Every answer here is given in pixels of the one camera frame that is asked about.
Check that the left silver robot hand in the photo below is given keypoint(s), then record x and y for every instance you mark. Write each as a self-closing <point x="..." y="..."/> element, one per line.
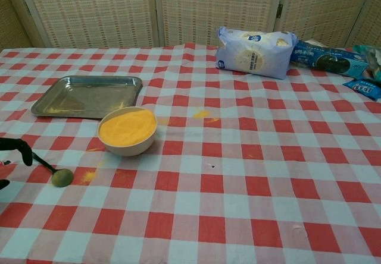
<point x="26" y="154"/>

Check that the yellow bowl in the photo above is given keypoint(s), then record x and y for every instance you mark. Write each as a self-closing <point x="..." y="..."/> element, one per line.
<point x="131" y="150"/>
<point x="128" y="127"/>

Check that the rectangular metal tray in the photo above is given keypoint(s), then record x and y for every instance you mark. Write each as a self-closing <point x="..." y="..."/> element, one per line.
<point x="86" y="96"/>

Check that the woven folding screen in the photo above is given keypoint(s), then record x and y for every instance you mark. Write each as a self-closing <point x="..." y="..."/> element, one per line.
<point x="98" y="11"/>

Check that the red white checkered tablecloth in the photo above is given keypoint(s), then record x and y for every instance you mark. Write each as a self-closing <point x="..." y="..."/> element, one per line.
<point x="208" y="186"/>

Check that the light purple biscuit bag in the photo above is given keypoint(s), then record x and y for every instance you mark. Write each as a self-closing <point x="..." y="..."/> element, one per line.
<point x="253" y="56"/>

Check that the blue sandwich cookie package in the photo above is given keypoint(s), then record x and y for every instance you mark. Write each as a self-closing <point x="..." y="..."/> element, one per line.
<point x="324" y="60"/>

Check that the small blue snack packet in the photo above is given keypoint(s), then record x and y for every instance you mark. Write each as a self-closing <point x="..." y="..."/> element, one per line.
<point x="364" y="89"/>

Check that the teal clear snack bag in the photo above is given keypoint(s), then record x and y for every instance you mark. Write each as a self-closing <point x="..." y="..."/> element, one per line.
<point x="375" y="63"/>

